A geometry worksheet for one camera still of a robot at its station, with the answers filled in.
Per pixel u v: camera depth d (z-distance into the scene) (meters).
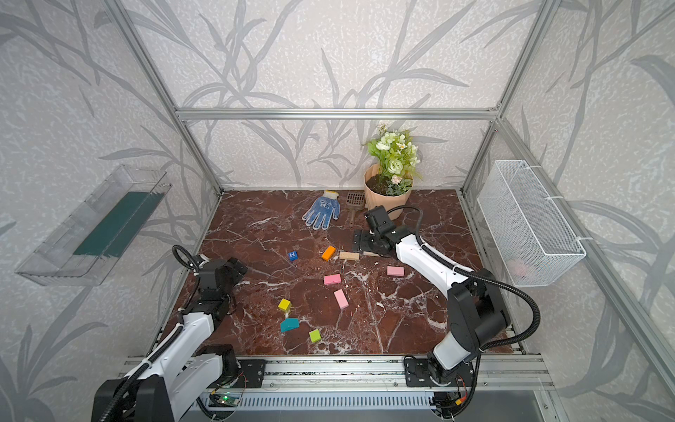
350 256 0.99
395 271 0.95
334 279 0.91
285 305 0.85
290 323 0.82
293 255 0.98
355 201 1.15
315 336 0.80
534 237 0.61
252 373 0.74
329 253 0.99
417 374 0.73
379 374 0.75
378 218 0.68
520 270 0.72
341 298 0.87
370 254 0.81
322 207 1.15
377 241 0.65
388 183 1.02
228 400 0.71
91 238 0.65
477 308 0.45
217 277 0.65
